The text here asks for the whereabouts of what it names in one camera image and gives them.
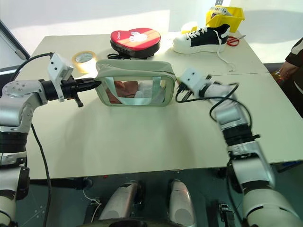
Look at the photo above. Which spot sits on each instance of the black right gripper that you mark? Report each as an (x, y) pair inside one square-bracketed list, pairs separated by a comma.
[(187, 89)]

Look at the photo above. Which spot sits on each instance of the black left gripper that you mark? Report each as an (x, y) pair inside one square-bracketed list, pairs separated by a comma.
[(69, 89)]

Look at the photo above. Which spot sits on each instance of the green pouch with clear window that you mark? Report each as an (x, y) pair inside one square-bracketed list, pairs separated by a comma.
[(132, 68)]

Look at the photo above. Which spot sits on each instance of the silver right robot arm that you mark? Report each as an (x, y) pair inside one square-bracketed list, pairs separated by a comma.
[(253, 165)]

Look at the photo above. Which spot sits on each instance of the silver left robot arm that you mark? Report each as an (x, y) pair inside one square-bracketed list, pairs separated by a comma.
[(14, 111)]

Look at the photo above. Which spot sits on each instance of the white item in pouch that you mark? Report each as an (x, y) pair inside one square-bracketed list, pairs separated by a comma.
[(148, 92)]

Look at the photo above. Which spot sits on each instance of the red-brown cloth in pouch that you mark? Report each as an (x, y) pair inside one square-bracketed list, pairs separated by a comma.
[(123, 91)]

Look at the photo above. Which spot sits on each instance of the beige tape roll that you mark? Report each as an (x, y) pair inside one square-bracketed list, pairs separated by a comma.
[(82, 63)]

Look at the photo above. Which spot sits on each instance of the black and white sneaker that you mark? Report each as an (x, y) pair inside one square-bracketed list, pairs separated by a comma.
[(201, 43)]

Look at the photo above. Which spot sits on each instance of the red heart-shaped case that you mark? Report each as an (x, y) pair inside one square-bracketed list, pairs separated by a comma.
[(135, 39)]

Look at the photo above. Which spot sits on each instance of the grey item in bin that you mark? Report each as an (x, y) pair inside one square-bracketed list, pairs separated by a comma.
[(219, 10)]

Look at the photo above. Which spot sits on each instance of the yellow plastic bin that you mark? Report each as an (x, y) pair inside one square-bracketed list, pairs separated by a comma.
[(234, 17)]

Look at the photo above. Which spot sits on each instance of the silver robot leg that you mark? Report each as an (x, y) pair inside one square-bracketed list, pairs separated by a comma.
[(181, 203), (120, 201)]

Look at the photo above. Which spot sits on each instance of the person in brown clothes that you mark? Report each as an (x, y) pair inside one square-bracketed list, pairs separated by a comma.
[(293, 71)]

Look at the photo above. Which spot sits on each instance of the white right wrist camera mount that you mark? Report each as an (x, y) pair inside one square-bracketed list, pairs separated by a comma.
[(193, 79)]

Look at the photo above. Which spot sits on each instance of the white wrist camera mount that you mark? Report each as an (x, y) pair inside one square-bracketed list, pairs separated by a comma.
[(193, 79), (58, 67)]

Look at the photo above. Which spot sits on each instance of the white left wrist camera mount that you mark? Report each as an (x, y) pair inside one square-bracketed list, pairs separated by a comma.
[(58, 67)]

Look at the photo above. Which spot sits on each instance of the dark window frame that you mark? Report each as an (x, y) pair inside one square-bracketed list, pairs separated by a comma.
[(13, 39)]

